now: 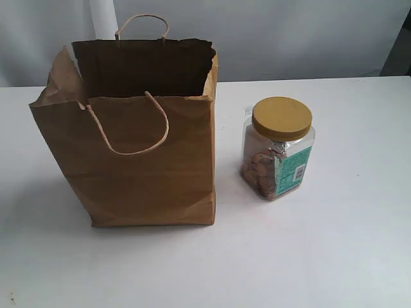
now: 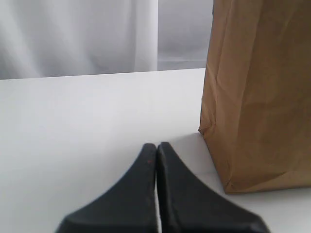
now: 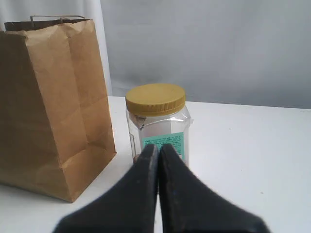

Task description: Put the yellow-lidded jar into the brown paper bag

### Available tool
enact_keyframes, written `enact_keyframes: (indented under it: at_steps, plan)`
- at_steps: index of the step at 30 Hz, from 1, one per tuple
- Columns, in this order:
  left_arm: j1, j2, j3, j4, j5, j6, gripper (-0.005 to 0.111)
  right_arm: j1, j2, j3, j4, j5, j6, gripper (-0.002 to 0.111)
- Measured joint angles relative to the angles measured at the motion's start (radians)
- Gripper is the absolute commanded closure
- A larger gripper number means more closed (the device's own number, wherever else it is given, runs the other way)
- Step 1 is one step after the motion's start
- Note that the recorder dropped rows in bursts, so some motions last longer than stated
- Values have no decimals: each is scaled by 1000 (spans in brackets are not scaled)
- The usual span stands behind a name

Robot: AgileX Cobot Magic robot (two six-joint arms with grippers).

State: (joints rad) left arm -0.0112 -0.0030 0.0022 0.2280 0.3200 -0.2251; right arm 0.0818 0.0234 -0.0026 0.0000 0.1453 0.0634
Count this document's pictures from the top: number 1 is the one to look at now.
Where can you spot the brown paper bag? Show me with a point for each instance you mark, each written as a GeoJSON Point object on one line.
{"type": "Point", "coordinates": [131, 126]}

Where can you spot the white vertical post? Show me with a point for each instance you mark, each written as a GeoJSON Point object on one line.
{"type": "Point", "coordinates": [103, 19]}

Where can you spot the clear jar yellow lid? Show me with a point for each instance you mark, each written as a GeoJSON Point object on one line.
{"type": "Point", "coordinates": [277, 142]}

